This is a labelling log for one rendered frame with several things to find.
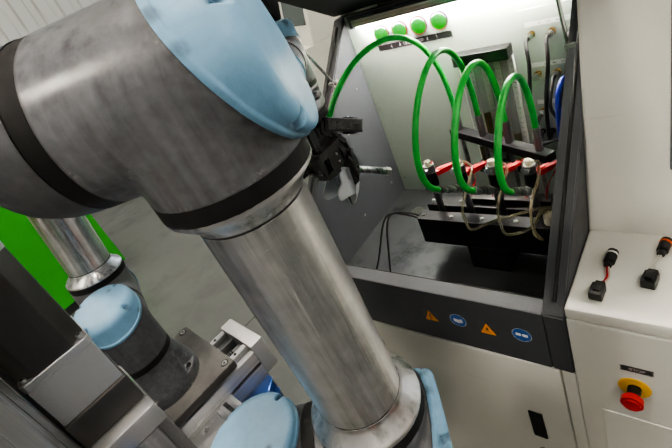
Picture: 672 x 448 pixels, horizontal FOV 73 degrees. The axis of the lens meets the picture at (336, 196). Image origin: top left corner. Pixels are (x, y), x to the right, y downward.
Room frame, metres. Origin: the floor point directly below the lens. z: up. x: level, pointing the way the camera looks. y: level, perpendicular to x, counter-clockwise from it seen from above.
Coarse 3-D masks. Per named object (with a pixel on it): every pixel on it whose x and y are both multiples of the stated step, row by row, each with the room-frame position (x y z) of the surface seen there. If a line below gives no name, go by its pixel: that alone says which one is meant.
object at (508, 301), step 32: (384, 288) 0.84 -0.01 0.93; (416, 288) 0.78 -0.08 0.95; (448, 288) 0.74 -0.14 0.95; (480, 288) 0.70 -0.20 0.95; (384, 320) 0.88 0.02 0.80; (416, 320) 0.80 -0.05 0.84; (448, 320) 0.73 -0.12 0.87; (480, 320) 0.67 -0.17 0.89; (512, 320) 0.62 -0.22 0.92; (512, 352) 0.63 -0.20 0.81; (544, 352) 0.58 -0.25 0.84
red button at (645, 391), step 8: (624, 384) 0.48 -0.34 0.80; (632, 384) 0.47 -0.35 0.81; (640, 384) 0.46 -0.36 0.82; (632, 392) 0.46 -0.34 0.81; (640, 392) 0.46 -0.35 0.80; (648, 392) 0.46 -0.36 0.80; (624, 400) 0.46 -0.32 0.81; (632, 400) 0.45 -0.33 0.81; (640, 400) 0.44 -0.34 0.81; (632, 408) 0.45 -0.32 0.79; (640, 408) 0.44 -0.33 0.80
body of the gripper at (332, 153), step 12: (324, 108) 0.76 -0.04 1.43; (312, 132) 0.75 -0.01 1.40; (324, 132) 0.77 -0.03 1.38; (336, 132) 0.78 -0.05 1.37; (312, 144) 0.74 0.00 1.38; (324, 144) 0.76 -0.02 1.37; (336, 144) 0.75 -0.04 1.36; (348, 144) 0.77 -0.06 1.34; (312, 156) 0.73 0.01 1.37; (324, 156) 0.72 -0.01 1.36; (336, 156) 0.75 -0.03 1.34; (312, 168) 0.75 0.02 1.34; (324, 168) 0.72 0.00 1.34; (336, 168) 0.74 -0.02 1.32; (324, 180) 0.73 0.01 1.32
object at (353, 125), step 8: (328, 120) 0.77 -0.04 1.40; (336, 120) 0.78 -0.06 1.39; (344, 120) 0.80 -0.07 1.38; (352, 120) 0.81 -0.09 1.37; (360, 120) 0.83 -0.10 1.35; (328, 128) 0.77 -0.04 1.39; (336, 128) 0.78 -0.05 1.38; (344, 128) 0.79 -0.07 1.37; (352, 128) 0.81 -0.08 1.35; (360, 128) 0.82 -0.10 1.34
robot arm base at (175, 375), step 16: (160, 352) 0.71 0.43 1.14; (176, 352) 0.73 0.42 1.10; (192, 352) 0.76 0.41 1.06; (144, 368) 0.68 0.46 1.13; (160, 368) 0.69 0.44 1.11; (176, 368) 0.70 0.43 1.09; (192, 368) 0.72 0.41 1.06; (144, 384) 0.68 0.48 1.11; (160, 384) 0.68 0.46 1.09; (176, 384) 0.68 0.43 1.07; (160, 400) 0.67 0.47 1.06; (176, 400) 0.67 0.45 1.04
